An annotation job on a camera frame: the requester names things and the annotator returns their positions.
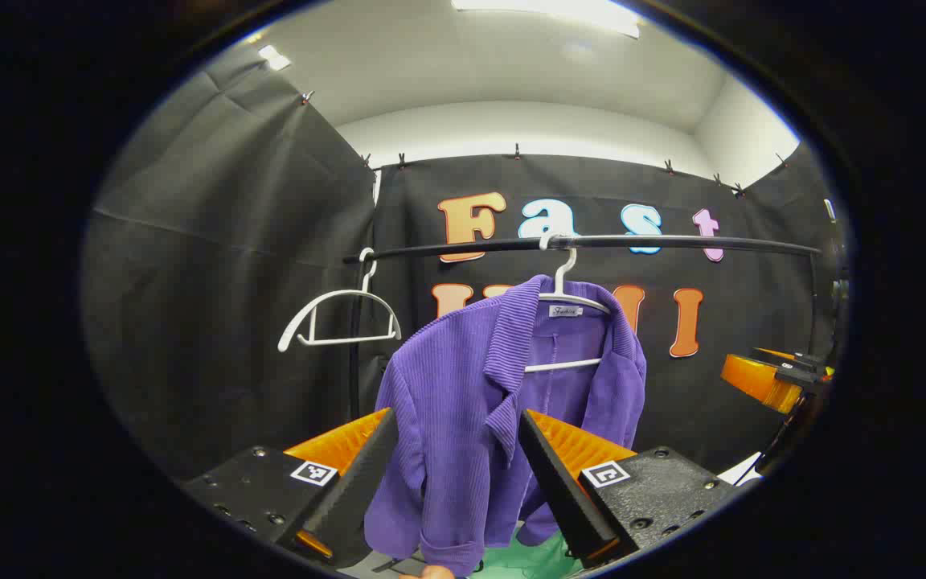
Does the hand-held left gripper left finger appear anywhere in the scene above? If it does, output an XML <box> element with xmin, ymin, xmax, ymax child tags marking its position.
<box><xmin>182</xmin><ymin>408</ymin><xmax>399</xmax><ymax>568</ymax></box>

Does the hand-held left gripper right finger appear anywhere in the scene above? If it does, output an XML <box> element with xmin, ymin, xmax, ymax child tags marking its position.
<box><xmin>518</xmin><ymin>409</ymin><xmax>741</xmax><ymax>568</ymax></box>

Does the green laundry hamper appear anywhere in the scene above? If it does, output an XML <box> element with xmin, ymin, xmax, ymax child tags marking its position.
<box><xmin>475</xmin><ymin>527</ymin><xmax>584</xmax><ymax>579</ymax></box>

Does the purple ribbed jacket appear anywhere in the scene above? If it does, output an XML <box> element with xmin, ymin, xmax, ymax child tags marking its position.
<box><xmin>364</xmin><ymin>275</ymin><xmax>647</xmax><ymax>578</ymax></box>

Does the black clothes rack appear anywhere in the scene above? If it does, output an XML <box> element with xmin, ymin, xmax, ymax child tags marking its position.
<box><xmin>342</xmin><ymin>233</ymin><xmax>826</xmax><ymax>423</ymax></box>

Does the white hanger with crossbar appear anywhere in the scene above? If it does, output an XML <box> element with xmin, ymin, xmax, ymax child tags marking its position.
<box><xmin>277</xmin><ymin>248</ymin><xmax>403</xmax><ymax>353</ymax></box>
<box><xmin>524</xmin><ymin>233</ymin><xmax>613</xmax><ymax>375</ymax></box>

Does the white box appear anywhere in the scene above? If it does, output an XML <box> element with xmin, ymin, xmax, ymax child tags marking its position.
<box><xmin>716</xmin><ymin>452</ymin><xmax>765</xmax><ymax>487</ymax></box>

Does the black backdrop cloth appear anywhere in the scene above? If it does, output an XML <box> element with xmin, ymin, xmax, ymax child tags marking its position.
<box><xmin>81</xmin><ymin>44</ymin><xmax>854</xmax><ymax>483</ymax></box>

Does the row of black backdrop clips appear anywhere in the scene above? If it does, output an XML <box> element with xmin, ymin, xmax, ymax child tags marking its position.
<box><xmin>299</xmin><ymin>90</ymin><xmax>789</xmax><ymax>198</ymax></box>

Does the long ceiling light panel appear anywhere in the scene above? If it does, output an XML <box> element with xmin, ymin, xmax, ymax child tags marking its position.
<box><xmin>453</xmin><ymin>0</ymin><xmax>642</xmax><ymax>39</ymax></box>

